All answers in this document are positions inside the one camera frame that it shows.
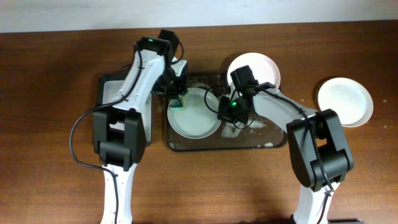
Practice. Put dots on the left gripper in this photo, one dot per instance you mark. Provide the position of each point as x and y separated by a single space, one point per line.
174 91

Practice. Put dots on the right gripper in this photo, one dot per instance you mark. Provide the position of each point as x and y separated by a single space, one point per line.
224 109

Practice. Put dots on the green yellow sponge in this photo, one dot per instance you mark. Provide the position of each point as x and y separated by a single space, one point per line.
177 104

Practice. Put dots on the pale green plate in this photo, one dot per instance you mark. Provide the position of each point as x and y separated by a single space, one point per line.
194 119

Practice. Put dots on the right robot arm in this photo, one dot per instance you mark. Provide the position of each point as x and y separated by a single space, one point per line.
319 151

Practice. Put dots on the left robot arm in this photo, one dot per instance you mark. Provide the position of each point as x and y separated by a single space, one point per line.
122 127

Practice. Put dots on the dark brown serving tray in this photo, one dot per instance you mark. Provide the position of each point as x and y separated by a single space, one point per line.
262 133

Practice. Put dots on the black soapy water tray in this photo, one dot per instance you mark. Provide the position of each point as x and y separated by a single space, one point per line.
109 90

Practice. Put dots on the pink white plate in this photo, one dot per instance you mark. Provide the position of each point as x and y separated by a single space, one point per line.
263 68

